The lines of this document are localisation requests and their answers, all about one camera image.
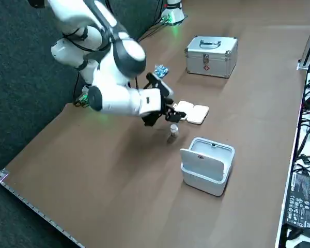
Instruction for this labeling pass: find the white lidded bin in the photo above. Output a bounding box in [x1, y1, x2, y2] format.
[180, 137, 235, 197]

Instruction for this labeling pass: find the blue blister pill pack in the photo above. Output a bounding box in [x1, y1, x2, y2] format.
[154, 64, 171, 80]

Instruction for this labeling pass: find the open white pill box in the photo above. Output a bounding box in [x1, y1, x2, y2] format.
[173, 100, 210, 125]

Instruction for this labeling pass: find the small white medicine bottle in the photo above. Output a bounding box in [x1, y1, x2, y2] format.
[169, 123, 179, 140]

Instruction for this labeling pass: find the aluminium table edge rail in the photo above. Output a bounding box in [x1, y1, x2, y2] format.
[0, 165, 85, 248]

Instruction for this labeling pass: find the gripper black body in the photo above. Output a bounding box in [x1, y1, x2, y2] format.
[142, 73, 174, 127]

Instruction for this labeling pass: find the black labelled power adapter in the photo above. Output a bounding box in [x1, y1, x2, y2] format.
[284, 172, 310, 230]

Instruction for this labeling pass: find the silver aluminium first-aid case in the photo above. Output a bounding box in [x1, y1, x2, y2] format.
[184, 36, 239, 79]

